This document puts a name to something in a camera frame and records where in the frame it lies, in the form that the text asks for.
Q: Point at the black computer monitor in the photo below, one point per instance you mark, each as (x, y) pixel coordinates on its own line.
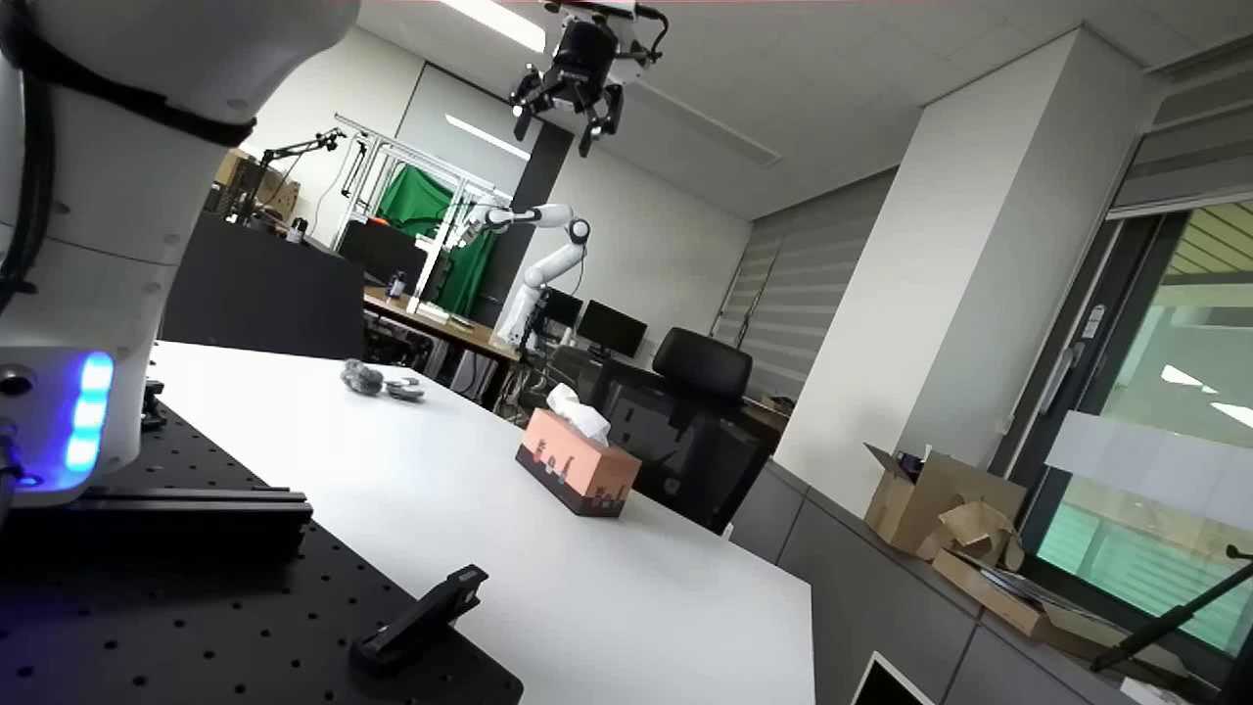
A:
(608, 332)

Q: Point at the wooden desk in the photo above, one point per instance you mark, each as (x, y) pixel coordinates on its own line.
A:
(439, 325)

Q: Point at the pink tissue box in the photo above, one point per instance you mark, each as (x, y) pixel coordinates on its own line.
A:
(591, 478)

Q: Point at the white main robot arm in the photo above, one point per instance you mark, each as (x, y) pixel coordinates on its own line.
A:
(114, 124)

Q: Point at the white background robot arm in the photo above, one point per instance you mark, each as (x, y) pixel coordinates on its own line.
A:
(548, 218)

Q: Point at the grey steel scrubber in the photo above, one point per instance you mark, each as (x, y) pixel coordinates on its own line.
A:
(371, 380)

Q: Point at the white tissue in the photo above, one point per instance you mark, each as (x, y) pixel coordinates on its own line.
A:
(567, 400)

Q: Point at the black office chair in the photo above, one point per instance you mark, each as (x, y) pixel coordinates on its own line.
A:
(681, 419)

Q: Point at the black partition panel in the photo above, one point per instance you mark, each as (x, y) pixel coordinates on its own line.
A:
(244, 287)

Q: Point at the black clamp on plate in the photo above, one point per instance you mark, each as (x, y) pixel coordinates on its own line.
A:
(422, 624)

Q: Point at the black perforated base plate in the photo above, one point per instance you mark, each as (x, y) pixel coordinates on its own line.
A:
(184, 581)

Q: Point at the black camera tripod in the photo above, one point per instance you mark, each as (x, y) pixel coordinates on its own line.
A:
(1176, 616)

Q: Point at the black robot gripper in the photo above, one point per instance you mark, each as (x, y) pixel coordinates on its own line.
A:
(578, 75)

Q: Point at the open cardboard box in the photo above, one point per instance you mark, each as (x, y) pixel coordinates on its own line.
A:
(937, 503)

